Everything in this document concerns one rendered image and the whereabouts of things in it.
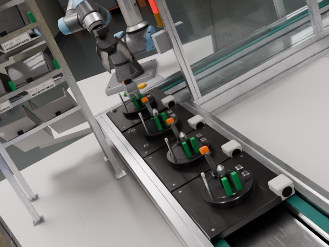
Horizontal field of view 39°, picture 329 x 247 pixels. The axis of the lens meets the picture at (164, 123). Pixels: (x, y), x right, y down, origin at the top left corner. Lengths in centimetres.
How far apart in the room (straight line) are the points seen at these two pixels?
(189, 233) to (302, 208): 27
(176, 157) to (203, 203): 23
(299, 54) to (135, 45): 83
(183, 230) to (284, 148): 48
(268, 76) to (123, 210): 79
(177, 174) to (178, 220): 19
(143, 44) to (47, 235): 111
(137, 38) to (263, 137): 99
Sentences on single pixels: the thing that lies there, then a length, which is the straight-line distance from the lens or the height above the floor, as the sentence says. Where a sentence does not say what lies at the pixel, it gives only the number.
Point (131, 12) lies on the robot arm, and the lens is 230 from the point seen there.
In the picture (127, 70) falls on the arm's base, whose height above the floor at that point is 95.
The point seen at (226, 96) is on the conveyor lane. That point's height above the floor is 91.
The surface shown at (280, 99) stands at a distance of 176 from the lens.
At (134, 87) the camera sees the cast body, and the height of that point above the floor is 107.
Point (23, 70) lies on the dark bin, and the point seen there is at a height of 134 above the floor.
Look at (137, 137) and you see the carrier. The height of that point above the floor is 97.
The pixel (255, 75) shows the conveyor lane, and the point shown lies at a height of 93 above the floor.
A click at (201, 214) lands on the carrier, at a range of 117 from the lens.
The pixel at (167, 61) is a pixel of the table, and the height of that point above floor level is 86.
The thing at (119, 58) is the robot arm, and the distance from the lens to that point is 238.
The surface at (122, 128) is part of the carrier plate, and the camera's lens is 174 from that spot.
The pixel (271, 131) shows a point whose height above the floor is 86.
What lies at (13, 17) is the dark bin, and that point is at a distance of 153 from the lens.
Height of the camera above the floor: 169
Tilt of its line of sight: 26 degrees down
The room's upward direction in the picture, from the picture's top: 24 degrees counter-clockwise
